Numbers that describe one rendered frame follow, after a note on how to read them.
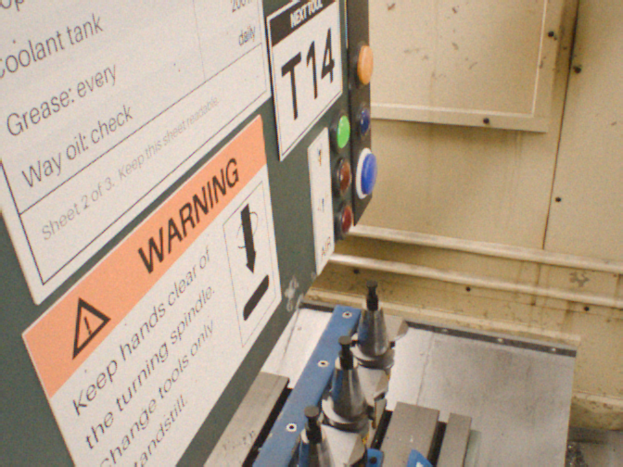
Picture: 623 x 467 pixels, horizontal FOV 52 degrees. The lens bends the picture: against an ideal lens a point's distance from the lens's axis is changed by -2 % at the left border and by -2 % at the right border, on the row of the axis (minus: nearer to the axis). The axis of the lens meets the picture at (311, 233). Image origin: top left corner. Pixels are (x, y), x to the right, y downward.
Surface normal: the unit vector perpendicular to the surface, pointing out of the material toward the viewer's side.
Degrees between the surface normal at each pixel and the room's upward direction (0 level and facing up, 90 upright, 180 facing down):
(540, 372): 24
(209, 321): 90
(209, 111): 90
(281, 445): 0
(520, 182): 90
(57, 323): 90
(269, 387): 0
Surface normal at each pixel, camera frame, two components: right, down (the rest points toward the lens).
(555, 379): -0.20, -0.55
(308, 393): -0.07, -0.84
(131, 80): 0.94, 0.14
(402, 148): -0.34, 0.52
